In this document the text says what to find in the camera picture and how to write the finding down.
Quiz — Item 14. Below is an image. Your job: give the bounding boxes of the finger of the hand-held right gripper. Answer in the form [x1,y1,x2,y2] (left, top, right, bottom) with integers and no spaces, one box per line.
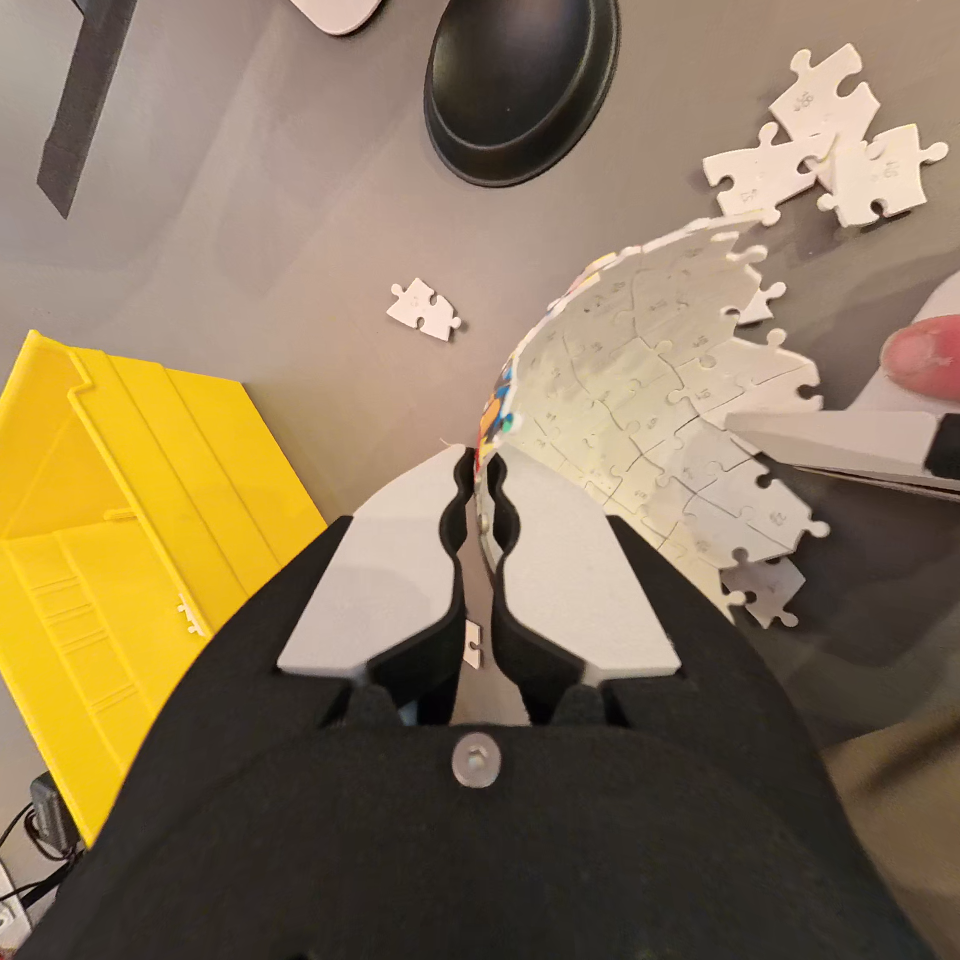
[795,465,960,502]
[723,410,933,481]

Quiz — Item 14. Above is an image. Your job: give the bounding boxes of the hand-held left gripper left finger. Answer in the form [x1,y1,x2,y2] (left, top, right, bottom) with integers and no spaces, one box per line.
[276,444,477,712]

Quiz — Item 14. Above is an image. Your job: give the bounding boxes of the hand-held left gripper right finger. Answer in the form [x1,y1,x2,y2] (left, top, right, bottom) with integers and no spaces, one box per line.
[487,452,683,724]

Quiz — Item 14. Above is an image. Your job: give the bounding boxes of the colourful puzzle ball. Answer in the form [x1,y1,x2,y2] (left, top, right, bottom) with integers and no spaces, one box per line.
[471,210,832,624]

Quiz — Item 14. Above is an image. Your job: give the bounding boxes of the person's right hand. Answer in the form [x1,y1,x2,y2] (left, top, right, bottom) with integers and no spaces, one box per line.
[881,313,960,400]

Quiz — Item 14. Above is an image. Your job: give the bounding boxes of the yellow plastic bin stack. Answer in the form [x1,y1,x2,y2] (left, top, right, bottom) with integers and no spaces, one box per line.
[0,330,329,849]

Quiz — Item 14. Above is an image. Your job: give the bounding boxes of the small black device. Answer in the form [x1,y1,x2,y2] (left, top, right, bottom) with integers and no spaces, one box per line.
[30,772,72,849]

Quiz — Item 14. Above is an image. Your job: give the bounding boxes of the black round stand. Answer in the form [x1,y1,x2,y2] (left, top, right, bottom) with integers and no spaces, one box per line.
[423,0,622,189]

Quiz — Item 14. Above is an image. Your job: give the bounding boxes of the black flat mat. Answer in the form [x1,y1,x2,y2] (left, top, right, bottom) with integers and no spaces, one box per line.
[37,0,140,220]

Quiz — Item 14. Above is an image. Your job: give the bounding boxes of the white rounded object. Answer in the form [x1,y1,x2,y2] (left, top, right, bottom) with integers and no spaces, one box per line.
[288,0,391,37]

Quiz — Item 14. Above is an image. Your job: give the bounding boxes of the black cable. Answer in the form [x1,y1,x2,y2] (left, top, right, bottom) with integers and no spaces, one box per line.
[0,806,84,912]

